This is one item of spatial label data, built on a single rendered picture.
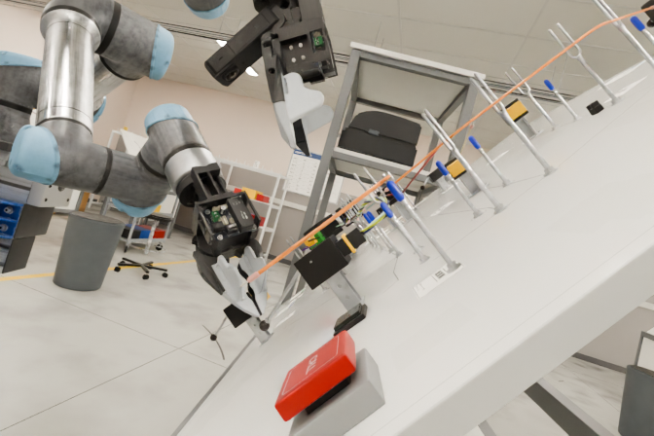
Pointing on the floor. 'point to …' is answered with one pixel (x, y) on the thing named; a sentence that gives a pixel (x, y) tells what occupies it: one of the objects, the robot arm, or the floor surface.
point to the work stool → (148, 244)
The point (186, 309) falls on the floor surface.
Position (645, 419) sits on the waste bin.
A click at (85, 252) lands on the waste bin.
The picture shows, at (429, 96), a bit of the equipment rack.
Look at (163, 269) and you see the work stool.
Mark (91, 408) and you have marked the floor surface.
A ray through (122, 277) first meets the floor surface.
